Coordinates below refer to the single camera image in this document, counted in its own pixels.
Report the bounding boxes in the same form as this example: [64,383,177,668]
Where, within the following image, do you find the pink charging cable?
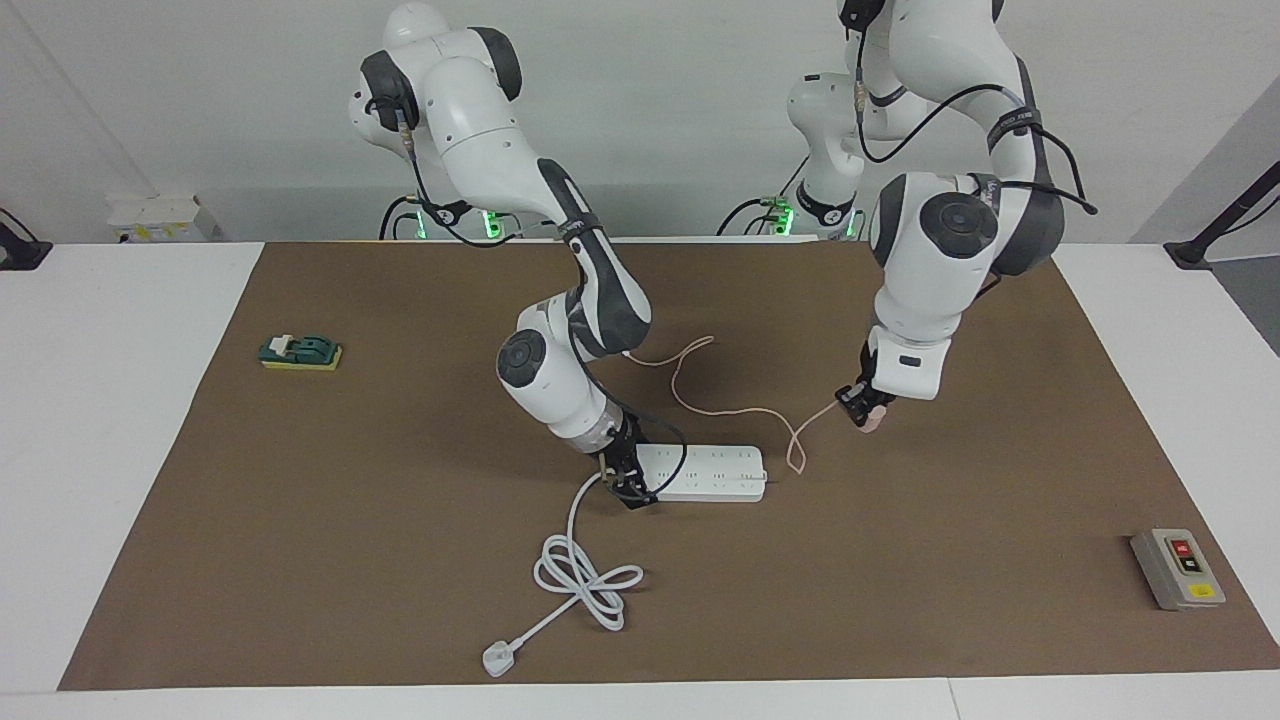
[620,335,847,476]

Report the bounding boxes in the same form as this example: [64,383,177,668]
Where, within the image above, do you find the black clamp stand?
[1162,160,1280,271]
[0,207,54,272]

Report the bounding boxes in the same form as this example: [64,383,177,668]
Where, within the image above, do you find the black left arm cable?
[853,82,1099,217]

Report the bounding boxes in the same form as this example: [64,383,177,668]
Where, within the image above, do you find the white power cord with plug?
[481,470,646,680]

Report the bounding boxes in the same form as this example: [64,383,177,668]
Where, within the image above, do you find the grey push button box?
[1129,527,1228,613]

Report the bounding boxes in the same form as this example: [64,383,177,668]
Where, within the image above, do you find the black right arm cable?
[396,120,603,251]

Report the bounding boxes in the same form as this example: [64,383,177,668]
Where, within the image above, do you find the white wall box yellow labels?
[106,194,220,245]

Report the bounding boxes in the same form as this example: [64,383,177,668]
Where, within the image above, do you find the white power strip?
[630,444,769,504]

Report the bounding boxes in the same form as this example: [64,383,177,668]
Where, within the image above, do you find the green knife switch yellow base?
[258,332,345,373]

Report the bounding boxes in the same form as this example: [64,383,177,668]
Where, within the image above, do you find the brown table mat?
[57,238,1280,691]

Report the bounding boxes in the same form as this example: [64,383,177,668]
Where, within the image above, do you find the black base cable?
[377,192,427,242]
[714,150,813,239]

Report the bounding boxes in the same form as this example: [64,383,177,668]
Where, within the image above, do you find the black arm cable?
[396,120,603,251]
[853,82,1099,217]

